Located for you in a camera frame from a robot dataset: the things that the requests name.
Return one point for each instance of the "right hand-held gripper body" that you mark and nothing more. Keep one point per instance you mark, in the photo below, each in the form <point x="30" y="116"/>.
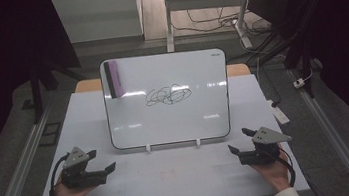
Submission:
<point x="262" y="147"/>

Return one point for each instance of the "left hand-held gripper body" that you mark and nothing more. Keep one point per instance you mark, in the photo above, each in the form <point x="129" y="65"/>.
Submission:
<point x="77" y="172"/>

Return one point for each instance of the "white whiteboard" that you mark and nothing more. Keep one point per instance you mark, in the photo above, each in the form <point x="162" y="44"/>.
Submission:
<point x="172" y="121"/>

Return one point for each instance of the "purple and black eraser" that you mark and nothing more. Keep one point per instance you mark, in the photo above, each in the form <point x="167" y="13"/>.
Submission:
<point x="115" y="78"/>

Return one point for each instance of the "person's right hand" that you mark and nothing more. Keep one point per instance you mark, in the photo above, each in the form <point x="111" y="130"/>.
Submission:
<point x="274" y="173"/>

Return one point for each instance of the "white power strip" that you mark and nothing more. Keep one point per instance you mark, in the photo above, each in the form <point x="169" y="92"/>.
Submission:
<point x="279" y="113"/>

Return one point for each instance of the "white whiteboard holder clip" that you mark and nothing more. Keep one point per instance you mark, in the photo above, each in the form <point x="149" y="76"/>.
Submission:
<point x="148" y="149"/>
<point x="198" y="142"/>

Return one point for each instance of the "black floor plate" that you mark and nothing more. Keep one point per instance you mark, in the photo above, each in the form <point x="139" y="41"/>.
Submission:
<point x="50" y="134"/>

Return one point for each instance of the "wooden table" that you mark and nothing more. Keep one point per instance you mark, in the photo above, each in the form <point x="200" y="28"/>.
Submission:
<point x="87" y="86"/>

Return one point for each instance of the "white plug adaptor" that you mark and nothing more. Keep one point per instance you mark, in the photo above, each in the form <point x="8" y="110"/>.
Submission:
<point x="299" y="83"/>

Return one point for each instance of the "black metal stand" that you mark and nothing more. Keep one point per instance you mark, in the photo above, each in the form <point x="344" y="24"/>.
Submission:
<point x="36" y="88"/>

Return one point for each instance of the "white cabinet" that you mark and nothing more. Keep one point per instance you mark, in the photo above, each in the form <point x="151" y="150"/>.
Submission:
<point x="95" y="17"/>

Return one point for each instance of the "white desk frame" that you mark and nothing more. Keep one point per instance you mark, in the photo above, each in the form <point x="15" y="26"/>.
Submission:
<point x="204" y="1"/>

